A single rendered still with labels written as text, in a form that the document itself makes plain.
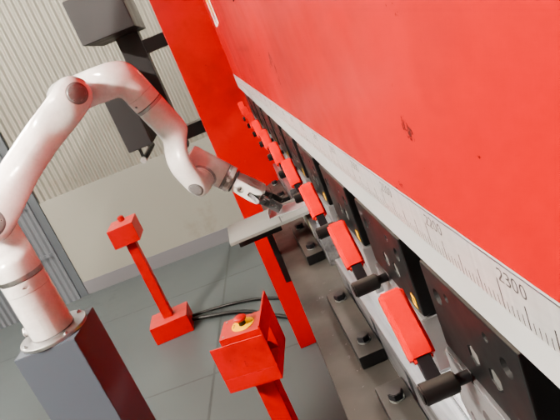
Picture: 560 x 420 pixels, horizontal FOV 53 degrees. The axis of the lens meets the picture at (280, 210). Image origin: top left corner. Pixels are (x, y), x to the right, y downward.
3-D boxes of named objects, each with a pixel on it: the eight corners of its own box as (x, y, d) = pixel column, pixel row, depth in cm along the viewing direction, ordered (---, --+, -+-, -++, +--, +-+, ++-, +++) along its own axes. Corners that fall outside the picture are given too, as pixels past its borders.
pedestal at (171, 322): (159, 330, 375) (102, 221, 349) (194, 316, 375) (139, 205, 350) (157, 345, 356) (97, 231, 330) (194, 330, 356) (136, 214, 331)
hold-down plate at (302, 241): (292, 234, 194) (290, 226, 193) (307, 227, 194) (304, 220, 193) (309, 266, 166) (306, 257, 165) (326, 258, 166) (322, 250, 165)
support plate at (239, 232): (227, 228, 188) (227, 226, 188) (300, 197, 189) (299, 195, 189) (231, 247, 171) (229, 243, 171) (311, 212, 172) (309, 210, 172)
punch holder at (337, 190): (352, 259, 89) (316, 164, 84) (401, 238, 89) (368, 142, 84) (381, 299, 75) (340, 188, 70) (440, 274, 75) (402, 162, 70)
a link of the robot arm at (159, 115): (142, 117, 155) (214, 193, 168) (163, 88, 166) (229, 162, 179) (122, 131, 160) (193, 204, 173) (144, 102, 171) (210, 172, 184)
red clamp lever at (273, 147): (264, 143, 124) (279, 176, 119) (282, 136, 124) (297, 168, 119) (266, 147, 125) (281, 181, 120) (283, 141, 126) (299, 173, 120)
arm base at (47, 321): (11, 362, 150) (-26, 305, 145) (37, 327, 168) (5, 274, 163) (75, 338, 149) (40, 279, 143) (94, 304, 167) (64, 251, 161)
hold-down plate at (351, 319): (329, 305, 140) (325, 295, 140) (349, 296, 141) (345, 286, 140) (363, 370, 112) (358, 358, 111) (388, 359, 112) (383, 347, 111)
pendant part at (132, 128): (139, 138, 308) (109, 75, 297) (160, 130, 308) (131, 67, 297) (128, 153, 265) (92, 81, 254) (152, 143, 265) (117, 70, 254)
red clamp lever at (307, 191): (294, 185, 86) (318, 236, 81) (319, 174, 86) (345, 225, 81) (296, 191, 87) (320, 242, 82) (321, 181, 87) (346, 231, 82)
